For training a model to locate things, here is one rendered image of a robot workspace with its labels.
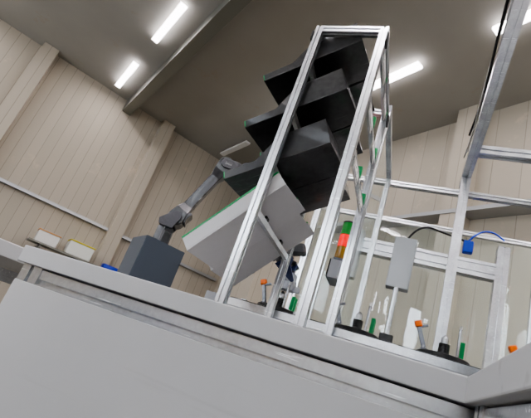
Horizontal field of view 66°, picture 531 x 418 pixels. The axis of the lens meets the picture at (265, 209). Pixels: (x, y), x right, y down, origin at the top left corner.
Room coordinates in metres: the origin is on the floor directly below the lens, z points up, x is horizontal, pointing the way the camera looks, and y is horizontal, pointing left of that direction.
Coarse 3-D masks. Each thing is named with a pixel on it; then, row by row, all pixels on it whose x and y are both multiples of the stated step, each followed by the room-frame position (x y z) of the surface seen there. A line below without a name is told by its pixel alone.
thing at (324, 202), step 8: (336, 176) 0.95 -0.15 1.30; (312, 184) 0.98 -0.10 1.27; (320, 184) 0.98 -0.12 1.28; (328, 184) 0.98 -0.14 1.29; (296, 192) 1.02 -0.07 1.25; (304, 192) 1.02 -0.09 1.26; (312, 192) 1.02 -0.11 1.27; (320, 192) 1.02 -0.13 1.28; (328, 192) 1.02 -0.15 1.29; (344, 192) 1.02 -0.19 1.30; (304, 200) 1.06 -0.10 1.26; (312, 200) 1.06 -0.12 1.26; (320, 200) 1.06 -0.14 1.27; (328, 200) 1.06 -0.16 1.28; (344, 200) 1.06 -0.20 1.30; (304, 208) 1.10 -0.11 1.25; (312, 208) 1.10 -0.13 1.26
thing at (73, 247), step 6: (72, 240) 8.11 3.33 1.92; (66, 246) 8.20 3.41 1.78; (72, 246) 8.14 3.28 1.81; (78, 246) 8.19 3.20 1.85; (84, 246) 8.24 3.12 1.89; (66, 252) 8.13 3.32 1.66; (72, 252) 8.17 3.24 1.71; (78, 252) 8.21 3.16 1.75; (84, 252) 8.26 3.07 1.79; (90, 252) 8.31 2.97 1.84; (84, 258) 8.28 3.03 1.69
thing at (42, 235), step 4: (40, 228) 7.83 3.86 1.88; (40, 232) 7.86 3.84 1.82; (44, 232) 7.89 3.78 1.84; (48, 232) 7.91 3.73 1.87; (36, 236) 7.85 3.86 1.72; (40, 236) 7.87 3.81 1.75; (44, 236) 7.90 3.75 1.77; (48, 236) 7.93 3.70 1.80; (52, 236) 7.96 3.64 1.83; (56, 236) 8.00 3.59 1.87; (60, 236) 8.01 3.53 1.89; (36, 240) 7.86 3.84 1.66; (40, 240) 7.89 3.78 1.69; (44, 240) 7.92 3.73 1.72; (48, 240) 7.95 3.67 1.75; (52, 240) 7.98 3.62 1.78; (56, 240) 8.01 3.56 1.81; (48, 244) 7.96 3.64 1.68; (52, 244) 8.00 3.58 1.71; (56, 244) 8.03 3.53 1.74
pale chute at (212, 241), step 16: (272, 192) 0.86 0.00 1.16; (288, 192) 0.88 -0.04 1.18; (224, 208) 0.92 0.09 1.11; (240, 208) 0.90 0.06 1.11; (272, 208) 0.91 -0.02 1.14; (288, 208) 0.93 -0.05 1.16; (208, 224) 0.94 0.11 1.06; (224, 224) 0.91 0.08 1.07; (240, 224) 0.93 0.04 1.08; (256, 224) 0.95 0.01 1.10; (272, 224) 0.97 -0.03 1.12; (192, 240) 0.95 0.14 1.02; (208, 240) 0.94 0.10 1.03; (224, 240) 0.96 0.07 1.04; (256, 240) 1.00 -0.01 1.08; (208, 256) 1.00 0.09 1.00; (224, 256) 1.02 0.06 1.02
